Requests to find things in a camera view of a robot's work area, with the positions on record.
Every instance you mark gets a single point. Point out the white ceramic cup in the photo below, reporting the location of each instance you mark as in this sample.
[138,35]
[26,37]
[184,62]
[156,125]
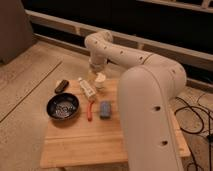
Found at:
[99,81]

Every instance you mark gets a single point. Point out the white tube bottle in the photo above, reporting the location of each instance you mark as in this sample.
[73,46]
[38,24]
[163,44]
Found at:
[87,89]

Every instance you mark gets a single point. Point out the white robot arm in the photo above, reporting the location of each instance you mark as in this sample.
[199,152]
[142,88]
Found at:
[143,94]

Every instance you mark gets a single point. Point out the wooden board table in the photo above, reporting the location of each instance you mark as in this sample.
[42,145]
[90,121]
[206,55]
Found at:
[78,142]

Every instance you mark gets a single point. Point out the blue sponge block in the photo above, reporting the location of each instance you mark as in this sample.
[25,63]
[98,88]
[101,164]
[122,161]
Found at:
[105,109]

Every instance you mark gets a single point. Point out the dark remote control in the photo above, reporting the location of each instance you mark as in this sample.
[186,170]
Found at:
[61,87]

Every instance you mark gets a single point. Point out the white shelf rail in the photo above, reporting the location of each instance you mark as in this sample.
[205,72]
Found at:
[187,56]

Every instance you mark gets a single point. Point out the dark ceramic bowl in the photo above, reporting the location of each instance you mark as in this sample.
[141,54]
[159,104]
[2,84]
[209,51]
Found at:
[63,106]

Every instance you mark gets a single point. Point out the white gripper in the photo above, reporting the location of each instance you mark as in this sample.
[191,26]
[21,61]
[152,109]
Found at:
[94,69]

